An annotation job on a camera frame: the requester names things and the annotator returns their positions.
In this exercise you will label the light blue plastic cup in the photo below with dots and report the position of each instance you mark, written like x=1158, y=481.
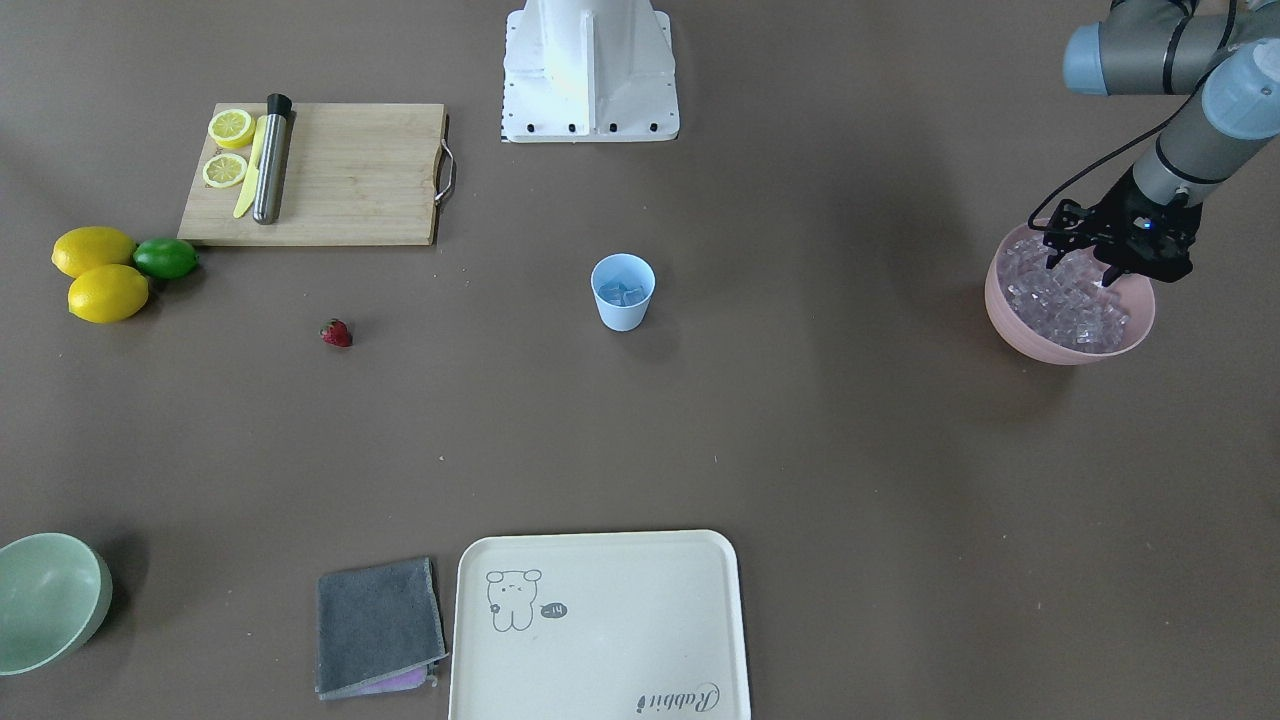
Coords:
x=622, y=285

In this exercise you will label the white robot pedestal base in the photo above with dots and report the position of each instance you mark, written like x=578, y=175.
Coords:
x=589, y=72

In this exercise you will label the cream rabbit tray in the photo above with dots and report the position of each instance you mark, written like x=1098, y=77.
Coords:
x=630, y=625

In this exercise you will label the yellow lemon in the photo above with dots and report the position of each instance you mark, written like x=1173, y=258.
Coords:
x=85, y=248
x=108, y=294

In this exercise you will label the red strawberry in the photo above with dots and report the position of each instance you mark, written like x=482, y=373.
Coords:
x=336, y=333

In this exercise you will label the lemon half slice upper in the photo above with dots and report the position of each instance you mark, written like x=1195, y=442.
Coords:
x=232, y=128

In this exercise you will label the pink bowl of ice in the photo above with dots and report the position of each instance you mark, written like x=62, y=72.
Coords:
x=1063, y=315

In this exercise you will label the lemon half slice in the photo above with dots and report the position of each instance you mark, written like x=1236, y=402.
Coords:
x=224, y=170
x=232, y=128

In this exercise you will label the yellow lemon far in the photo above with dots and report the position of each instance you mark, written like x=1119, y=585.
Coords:
x=85, y=248

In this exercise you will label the lemon half slice lower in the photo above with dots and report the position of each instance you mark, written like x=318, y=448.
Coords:
x=224, y=170

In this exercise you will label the yellow plastic knife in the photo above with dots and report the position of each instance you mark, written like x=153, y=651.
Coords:
x=250, y=182

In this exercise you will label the mint green bowl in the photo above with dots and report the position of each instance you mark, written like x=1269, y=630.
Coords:
x=55, y=593

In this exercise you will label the wooden cutting board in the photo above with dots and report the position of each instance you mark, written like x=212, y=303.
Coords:
x=357, y=174

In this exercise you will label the yellow lemon near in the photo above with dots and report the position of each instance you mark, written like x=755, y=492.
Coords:
x=108, y=294

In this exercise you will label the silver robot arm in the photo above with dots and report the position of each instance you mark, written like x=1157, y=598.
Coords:
x=1225, y=68

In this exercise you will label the green lime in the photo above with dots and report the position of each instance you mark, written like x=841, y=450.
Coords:
x=166, y=259

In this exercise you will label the steel muddler black cap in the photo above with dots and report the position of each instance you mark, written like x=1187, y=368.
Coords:
x=276, y=133

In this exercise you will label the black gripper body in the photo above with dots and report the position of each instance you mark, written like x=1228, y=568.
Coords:
x=1118, y=206

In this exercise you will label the grey folded cloth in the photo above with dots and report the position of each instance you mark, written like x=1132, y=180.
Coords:
x=379, y=630

